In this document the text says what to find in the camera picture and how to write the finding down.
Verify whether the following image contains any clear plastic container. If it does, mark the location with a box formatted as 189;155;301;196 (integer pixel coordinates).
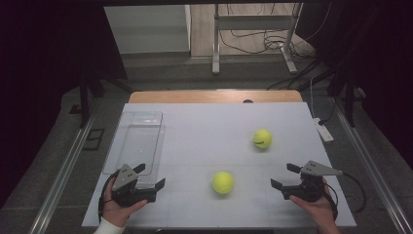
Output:
102;110;166;189

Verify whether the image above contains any yellow tennis ball dark mark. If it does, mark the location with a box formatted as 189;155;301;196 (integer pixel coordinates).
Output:
252;128;273;150

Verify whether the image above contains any right hand-held gripper black cable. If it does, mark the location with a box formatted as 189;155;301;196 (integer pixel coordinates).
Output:
322;172;367;222

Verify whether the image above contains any dark curtain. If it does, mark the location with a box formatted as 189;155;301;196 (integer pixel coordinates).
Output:
295;0;413;170

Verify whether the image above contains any white metal desk frame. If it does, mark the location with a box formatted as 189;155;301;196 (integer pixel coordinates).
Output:
211;3;304;76

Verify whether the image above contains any black metal stand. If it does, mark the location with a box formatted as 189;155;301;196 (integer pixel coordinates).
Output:
325;64;358;128
69;69;134;130

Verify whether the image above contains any tangle of black floor cables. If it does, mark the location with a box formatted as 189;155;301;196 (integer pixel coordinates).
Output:
218;3;332;92

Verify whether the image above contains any aluminium floor rail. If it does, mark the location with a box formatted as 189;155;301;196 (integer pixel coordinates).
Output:
28;113;98;234
332;97;413;234

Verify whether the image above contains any white power strip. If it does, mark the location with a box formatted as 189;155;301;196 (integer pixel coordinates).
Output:
312;117;335;143

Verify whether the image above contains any hand-held gripper black cable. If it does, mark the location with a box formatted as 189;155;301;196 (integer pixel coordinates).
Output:
97;171;119;224
322;172;367;222

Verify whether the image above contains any white foam board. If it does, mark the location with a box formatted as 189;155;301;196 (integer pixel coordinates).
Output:
81;102;357;228

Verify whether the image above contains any person's right hand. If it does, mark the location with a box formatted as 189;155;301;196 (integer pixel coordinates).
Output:
289;186;337;228

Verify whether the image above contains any black power strip cable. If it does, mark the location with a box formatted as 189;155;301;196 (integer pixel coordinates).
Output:
318;97;337;126

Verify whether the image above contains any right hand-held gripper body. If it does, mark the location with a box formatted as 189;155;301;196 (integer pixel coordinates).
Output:
281;160;344;204

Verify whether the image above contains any person's left hand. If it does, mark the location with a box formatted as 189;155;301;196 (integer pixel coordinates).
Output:
101;176;149;228

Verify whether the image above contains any white cabinet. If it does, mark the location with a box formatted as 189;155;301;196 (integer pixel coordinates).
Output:
103;4;192;55

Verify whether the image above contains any left hand-held gripper black cable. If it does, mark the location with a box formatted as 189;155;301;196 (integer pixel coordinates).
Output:
97;171;119;224

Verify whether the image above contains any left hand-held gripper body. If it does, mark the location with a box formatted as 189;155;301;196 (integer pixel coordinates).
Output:
111;164;159;208

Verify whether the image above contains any plain yellow tennis ball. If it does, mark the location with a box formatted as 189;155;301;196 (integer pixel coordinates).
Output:
211;171;235;195

